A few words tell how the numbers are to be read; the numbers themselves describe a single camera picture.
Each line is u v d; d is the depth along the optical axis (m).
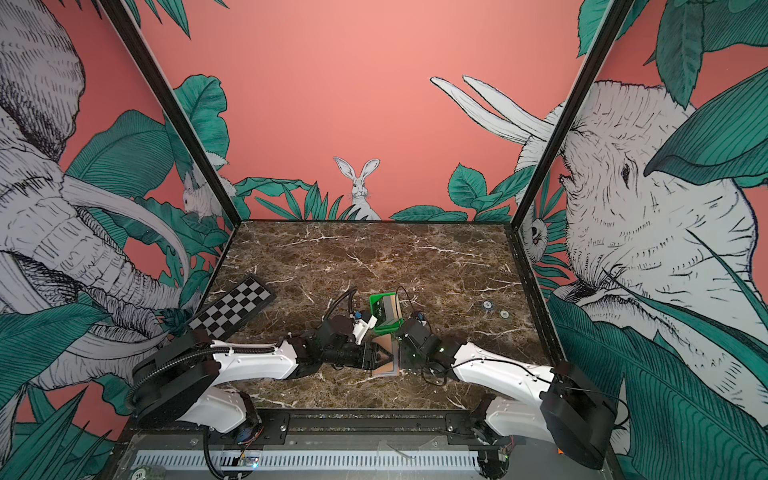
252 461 0.70
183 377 0.43
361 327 0.76
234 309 0.92
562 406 0.41
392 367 0.80
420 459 0.78
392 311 0.92
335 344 0.67
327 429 0.75
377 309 0.94
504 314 0.95
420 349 0.63
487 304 0.98
